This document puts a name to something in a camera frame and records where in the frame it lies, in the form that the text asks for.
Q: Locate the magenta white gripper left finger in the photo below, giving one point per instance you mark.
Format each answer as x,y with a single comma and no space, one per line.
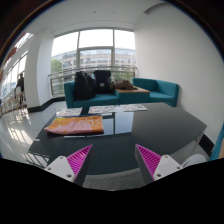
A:
72,168

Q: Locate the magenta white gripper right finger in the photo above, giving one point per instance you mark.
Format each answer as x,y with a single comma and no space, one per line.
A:
153,166

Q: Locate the orange pink folded towel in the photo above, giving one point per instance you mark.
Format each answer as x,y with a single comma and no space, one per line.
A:
76,125

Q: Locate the left magazine on table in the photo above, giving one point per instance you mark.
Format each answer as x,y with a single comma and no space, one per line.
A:
69,112

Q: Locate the right magazine on table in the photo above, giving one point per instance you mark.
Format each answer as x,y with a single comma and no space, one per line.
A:
133,107

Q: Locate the teal sectional sofa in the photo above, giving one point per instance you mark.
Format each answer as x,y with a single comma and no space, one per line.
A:
160,91

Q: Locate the wooden side table top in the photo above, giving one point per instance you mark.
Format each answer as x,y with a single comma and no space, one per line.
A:
135,90

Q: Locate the black backpack left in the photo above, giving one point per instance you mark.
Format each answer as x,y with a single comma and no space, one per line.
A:
84,86

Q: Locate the brown bag on sofa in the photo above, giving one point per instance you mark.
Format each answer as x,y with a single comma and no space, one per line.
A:
124,85

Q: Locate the dark blue backpack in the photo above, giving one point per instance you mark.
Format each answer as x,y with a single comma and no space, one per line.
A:
102,81

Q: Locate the person standing at left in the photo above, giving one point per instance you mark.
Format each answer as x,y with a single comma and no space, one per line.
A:
20,82

